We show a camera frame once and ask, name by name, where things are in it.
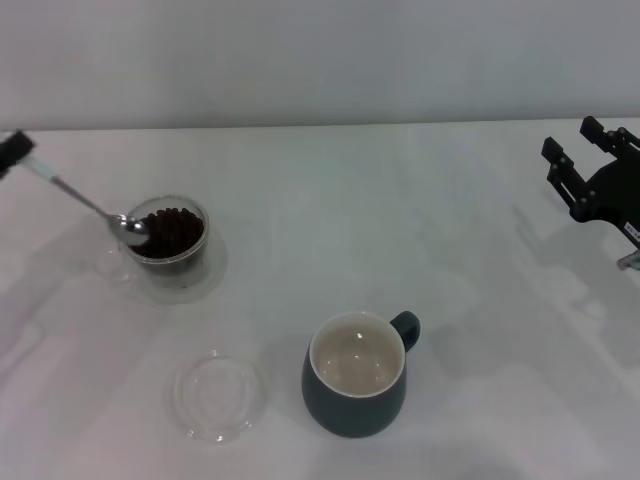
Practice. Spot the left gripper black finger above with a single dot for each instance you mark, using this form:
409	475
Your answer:
15	147

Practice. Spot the clear glass cup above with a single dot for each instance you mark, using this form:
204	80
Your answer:
200	260

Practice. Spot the small clear glass dish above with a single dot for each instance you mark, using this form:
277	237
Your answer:
220	395

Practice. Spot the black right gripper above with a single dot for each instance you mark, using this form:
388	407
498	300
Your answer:
617	192

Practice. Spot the dark grey ceramic mug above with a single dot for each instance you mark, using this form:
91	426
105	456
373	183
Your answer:
350	412

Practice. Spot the coffee beans pile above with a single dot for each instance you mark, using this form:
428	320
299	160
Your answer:
175	235

